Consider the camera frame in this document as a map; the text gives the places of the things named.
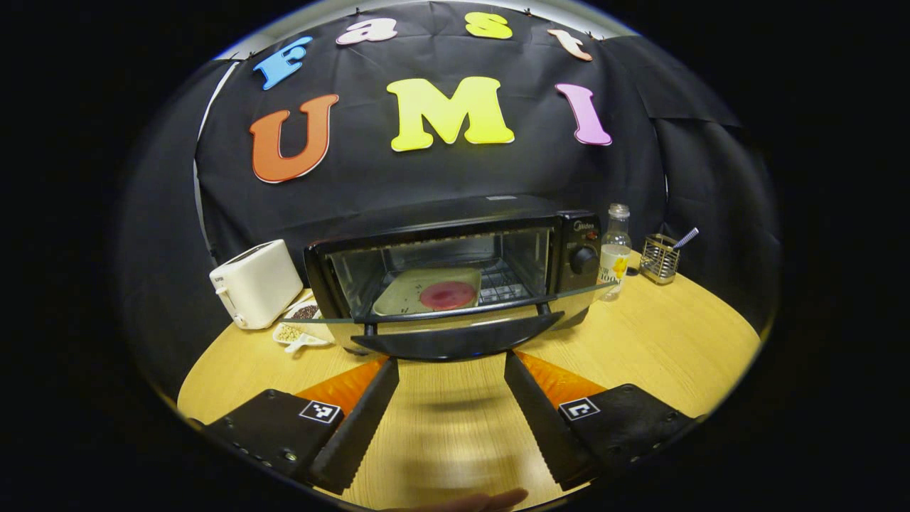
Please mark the clear glass bottle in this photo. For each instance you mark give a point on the clear glass bottle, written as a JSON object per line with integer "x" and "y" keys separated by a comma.
{"x": 615, "y": 249}

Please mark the pink round food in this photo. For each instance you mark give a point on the pink round food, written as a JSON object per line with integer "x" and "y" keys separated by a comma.
{"x": 448, "y": 295}

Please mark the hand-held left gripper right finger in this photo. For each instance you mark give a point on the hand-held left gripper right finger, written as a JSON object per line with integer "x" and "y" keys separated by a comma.
{"x": 544, "y": 427}

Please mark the white toaster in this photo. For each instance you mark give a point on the white toaster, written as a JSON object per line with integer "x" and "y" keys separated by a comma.
{"x": 256, "y": 284}

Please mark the white food tray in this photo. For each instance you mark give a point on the white food tray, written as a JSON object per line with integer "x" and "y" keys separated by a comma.
{"x": 398, "y": 295}

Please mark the white divided snack dish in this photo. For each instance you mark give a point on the white divided snack dish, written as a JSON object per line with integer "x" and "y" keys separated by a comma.
{"x": 291, "y": 333}

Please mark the thin straw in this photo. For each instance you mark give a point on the thin straw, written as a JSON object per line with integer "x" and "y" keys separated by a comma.
{"x": 687, "y": 237}

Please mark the black backdrop cloth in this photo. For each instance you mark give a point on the black backdrop cloth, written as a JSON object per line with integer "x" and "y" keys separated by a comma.
{"x": 178, "y": 178}

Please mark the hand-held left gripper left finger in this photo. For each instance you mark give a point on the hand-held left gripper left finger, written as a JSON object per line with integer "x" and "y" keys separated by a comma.
{"x": 355, "y": 432}

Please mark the black electric oven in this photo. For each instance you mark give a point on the black electric oven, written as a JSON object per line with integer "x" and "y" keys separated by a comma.
{"x": 584, "y": 235}

